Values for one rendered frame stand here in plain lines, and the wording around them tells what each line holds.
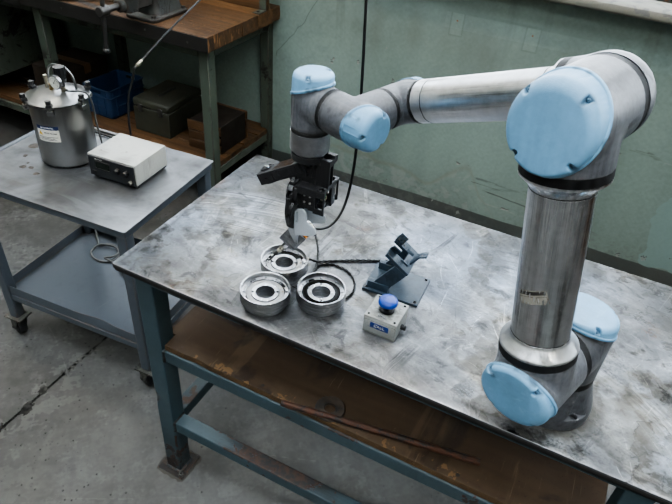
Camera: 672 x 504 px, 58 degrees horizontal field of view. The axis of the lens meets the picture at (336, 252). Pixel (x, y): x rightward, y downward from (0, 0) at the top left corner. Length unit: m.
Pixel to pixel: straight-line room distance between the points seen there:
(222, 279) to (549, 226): 0.77
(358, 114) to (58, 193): 1.16
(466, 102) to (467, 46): 1.68
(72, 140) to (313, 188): 1.03
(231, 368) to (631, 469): 0.87
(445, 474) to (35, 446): 1.31
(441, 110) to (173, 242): 0.73
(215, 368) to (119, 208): 0.59
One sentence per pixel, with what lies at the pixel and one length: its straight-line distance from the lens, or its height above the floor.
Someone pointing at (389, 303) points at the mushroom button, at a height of 0.87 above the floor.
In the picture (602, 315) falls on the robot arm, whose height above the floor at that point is 1.03.
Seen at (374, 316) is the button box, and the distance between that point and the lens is 1.21.
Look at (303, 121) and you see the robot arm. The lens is 1.08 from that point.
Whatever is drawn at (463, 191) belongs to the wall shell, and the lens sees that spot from 2.91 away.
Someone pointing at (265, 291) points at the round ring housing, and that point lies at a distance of 1.30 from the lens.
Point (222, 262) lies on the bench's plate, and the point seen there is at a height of 0.80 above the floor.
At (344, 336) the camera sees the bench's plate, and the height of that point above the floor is 0.80.
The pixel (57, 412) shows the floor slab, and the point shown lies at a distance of 2.23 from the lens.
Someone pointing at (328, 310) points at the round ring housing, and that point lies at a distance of 1.24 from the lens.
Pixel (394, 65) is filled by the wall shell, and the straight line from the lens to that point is 2.80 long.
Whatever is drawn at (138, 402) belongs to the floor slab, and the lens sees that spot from 2.18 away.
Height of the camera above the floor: 1.68
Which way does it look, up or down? 38 degrees down
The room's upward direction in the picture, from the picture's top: 5 degrees clockwise
